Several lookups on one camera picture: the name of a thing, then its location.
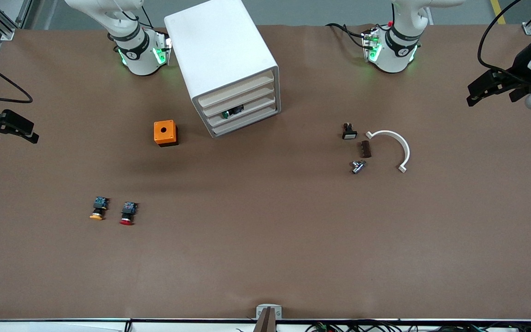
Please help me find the yellow push button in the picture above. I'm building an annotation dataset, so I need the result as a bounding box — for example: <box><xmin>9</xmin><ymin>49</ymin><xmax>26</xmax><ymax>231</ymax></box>
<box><xmin>89</xmin><ymin>196</ymin><xmax>110</xmax><ymax>221</ymax></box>

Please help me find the red push button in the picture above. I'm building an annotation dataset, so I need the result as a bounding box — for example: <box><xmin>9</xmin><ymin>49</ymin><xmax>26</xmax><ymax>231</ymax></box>
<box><xmin>119</xmin><ymin>202</ymin><xmax>139</xmax><ymax>226</ymax></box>

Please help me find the orange box with hole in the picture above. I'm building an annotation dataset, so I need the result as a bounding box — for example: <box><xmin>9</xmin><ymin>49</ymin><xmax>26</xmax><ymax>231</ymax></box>
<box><xmin>153</xmin><ymin>120</ymin><xmax>179</xmax><ymax>147</ymax></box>

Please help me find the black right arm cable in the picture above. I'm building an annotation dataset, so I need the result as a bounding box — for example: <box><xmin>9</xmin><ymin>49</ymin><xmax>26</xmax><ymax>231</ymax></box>
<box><xmin>0</xmin><ymin>51</ymin><xmax>34</xmax><ymax>104</ymax></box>

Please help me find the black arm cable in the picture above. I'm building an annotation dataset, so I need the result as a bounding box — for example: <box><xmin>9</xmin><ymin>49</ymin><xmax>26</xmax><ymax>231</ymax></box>
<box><xmin>0</xmin><ymin>51</ymin><xmax>34</xmax><ymax>104</ymax></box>
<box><xmin>478</xmin><ymin>0</ymin><xmax>531</xmax><ymax>86</ymax></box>

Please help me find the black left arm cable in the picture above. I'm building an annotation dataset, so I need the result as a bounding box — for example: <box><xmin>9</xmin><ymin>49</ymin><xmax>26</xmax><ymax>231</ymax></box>
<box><xmin>478</xmin><ymin>0</ymin><xmax>531</xmax><ymax>86</ymax></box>

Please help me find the white curved bracket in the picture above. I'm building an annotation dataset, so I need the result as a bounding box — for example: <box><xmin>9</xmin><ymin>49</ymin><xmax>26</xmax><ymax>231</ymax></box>
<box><xmin>366</xmin><ymin>130</ymin><xmax>411</xmax><ymax>173</ymax></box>

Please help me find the black base cable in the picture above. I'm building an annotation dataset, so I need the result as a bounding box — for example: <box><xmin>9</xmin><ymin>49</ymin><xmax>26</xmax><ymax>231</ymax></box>
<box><xmin>325</xmin><ymin>23</ymin><xmax>370</xmax><ymax>49</ymax></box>

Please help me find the white table edge rail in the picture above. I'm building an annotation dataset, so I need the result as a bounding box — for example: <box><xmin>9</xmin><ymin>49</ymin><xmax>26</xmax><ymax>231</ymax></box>
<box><xmin>0</xmin><ymin>319</ymin><xmax>531</xmax><ymax>332</ymax></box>

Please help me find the black cable bundle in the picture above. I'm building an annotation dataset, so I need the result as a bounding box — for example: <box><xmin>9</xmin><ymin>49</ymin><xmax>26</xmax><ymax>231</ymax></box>
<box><xmin>305</xmin><ymin>320</ymin><xmax>531</xmax><ymax>332</ymax></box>

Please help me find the grey metal edge bracket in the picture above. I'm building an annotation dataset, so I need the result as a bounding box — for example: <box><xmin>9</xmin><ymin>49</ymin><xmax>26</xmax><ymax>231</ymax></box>
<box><xmin>254</xmin><ymin>303</ymin><xmax>283</xmax><ymax>332</ymax></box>

